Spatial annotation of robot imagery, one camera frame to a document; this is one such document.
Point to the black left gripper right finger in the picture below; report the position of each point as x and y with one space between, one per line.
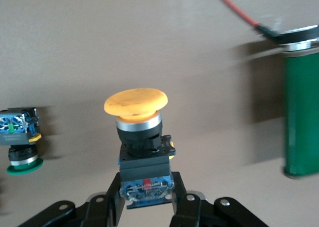
189 212

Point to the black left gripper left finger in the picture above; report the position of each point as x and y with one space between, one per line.
99 212

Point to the green mushroom push button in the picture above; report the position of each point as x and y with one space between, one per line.
15 132

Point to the yellow mushroom push button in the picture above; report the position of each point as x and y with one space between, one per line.
135 105

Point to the green conveyor belt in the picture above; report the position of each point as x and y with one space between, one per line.
301 112

